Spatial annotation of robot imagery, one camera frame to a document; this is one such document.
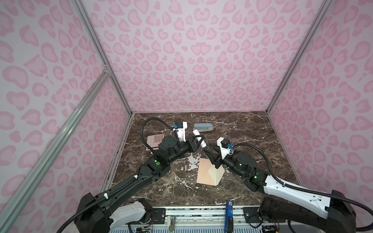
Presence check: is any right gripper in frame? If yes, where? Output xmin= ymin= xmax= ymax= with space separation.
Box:
xmin=203 ymin=144 xmax=246 ymax=179

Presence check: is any white glue stick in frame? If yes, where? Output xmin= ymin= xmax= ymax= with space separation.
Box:
xmin=193 ymin=129 xmax=207 ymax=148

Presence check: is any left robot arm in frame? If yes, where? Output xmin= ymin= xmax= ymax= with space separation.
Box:
xmin=73 ymin=136 xmax=204 ymax=233

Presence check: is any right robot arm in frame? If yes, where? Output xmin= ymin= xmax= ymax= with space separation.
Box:
xmin=204 ymin=146 xmax=356 ymax=233

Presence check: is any pink calculator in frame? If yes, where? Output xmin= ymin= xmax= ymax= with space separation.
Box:
xmin=147 ymin=134 xmax=164 ymax=150

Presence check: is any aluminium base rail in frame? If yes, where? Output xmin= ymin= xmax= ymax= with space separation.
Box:
xmin=84 ymin=204 xmax=333 ymax=233

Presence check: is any blue tool on rail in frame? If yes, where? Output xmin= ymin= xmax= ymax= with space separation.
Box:
xmin=224 ymin=200 xmax=234 ymax=233

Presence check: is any beige tape piece on rail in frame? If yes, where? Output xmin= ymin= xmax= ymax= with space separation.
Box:
xmin=167 ymin=216 xmax=176 ymax=233

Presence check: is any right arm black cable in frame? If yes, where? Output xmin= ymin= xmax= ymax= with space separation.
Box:
xmin=231 ymin=142 xmax=373 ymax=232

